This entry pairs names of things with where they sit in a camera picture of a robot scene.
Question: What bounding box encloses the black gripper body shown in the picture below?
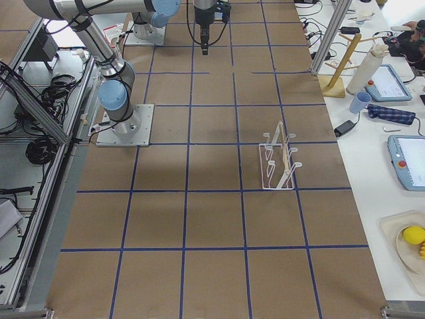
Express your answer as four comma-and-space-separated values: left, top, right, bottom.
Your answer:
194, 0, 231, 25

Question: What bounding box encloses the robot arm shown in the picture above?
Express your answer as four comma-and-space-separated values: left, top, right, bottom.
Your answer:
25, 1, 181, 136
193, 0, 231, 56

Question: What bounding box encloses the blue cup on side table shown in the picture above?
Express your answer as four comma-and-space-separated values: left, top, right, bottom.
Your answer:
349, 91, 372, 114

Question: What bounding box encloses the wooden mug tree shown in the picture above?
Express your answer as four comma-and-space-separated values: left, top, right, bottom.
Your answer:
318, 33, 376, 98

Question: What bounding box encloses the white thermos bottle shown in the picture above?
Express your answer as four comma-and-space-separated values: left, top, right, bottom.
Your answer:
346, 44, 389, 95

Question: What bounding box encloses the black power adapter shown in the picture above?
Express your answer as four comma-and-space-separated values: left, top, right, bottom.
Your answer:
333, 120, 357, 138

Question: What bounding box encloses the blue teach pendant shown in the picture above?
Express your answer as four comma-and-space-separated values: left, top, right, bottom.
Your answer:
365, 64, 412, 102

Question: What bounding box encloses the folded blue umbrella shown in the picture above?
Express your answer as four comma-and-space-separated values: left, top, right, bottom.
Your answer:
367, 104, 416, 125

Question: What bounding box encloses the yellow lemon toy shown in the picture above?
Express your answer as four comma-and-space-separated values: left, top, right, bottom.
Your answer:
402, 225, 425, 245

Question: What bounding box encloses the beige plate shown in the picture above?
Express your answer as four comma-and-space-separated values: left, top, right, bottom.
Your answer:
396, 227, 424, 274

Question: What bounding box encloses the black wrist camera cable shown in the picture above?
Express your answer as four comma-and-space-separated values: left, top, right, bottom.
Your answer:
185, 0, 230, 47

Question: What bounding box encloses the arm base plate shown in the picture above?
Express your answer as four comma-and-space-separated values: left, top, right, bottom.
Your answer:
96, 104, 154, 147
126, 21, 166, 47

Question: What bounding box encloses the white wire cup rack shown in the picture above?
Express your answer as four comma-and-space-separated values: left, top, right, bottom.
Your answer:
258, 122, 302, 191

